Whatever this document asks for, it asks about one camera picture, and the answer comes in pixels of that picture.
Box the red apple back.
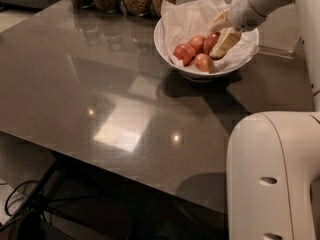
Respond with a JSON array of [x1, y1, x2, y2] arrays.
[[188, 35, 206, 54]]

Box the black cable on floor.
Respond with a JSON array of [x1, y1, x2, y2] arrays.
[[4, 179, 41, 217]]

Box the white paper liner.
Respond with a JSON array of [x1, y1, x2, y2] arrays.
[[160, 0, 260, 73]]

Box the red yellow apple front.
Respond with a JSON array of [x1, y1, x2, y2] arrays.
[[190, 53, 214, 73]]

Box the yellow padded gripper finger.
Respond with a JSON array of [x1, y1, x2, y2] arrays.
[[209, 10, 230, 32], [209, 28, 241, 60]]

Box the white rounded gripper body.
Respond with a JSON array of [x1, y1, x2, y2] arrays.
[[226, 0, 266, 32]]

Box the clear acrylic sign holder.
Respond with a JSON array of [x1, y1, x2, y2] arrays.
[[258, 4, 300, 59]]

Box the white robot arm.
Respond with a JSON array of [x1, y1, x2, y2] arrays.
[[210, 0, 320, 240]]

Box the black table leg frame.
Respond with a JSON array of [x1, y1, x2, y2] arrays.
[[1, 162, 138, 240]]

